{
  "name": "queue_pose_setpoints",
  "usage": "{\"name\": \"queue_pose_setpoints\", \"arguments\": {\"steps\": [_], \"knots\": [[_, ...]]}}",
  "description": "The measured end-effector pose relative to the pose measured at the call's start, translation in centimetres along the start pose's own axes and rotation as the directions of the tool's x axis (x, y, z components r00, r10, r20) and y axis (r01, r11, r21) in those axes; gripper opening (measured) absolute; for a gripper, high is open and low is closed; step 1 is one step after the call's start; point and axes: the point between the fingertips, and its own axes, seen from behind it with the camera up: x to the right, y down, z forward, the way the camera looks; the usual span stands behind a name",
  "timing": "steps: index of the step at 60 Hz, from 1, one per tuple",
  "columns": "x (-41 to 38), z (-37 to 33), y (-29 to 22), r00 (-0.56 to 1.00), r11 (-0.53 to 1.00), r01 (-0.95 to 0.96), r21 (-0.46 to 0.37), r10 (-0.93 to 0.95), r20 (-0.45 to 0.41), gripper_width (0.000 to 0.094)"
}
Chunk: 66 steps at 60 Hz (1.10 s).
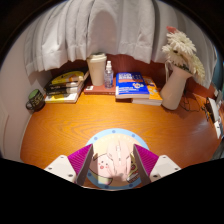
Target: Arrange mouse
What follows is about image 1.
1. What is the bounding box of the white daisy bouquet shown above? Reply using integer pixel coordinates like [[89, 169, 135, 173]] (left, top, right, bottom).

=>
[[161, 25, 206, 84]]

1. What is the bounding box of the reddish brown book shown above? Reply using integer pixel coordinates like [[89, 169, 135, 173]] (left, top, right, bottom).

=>
[[83, 78, 118, 96]]

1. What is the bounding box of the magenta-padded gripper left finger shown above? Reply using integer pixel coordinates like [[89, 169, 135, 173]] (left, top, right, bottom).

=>
[[44, 143, 95, 187]]

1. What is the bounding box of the blue book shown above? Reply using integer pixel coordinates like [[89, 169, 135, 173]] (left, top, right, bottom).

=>
[[115, 71, 151, 100]]

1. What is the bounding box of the clear spray bottle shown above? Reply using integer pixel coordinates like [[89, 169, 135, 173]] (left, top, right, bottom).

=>
[[103, 60, 115, 89]]

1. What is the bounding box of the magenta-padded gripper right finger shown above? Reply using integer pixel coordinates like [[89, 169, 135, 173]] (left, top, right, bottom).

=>
[[133, 143, 182, 186]]

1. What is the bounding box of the white ceramic vase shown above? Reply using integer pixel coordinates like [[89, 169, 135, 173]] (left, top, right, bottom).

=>
[[159, 60, 193, 111]]

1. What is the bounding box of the orange book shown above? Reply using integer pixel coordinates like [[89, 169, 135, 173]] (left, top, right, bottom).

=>
[[131, 75, 164, 107]]

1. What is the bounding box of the pink computer mouse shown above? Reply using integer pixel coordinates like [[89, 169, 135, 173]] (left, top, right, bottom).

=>
[[105, 138, 134, 183]]

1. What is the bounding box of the white pleated curtain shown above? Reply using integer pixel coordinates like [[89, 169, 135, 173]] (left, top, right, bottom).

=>
[[23, 0, 218, 89]]

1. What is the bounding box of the thin black cable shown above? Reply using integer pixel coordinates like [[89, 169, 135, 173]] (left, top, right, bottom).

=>
[[179, 91, 209, 116]]

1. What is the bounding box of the dark mug with green inside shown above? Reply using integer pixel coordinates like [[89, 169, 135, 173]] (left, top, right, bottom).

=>
[[25, 88, 46, 112]]

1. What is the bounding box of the round cartoon print mouse pad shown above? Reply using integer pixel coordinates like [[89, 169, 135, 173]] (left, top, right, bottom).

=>
[[84, 127, 151, 191]]

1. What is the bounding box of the small white device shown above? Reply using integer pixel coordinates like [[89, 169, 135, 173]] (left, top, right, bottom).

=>
[[204, 97, 221, 123]]

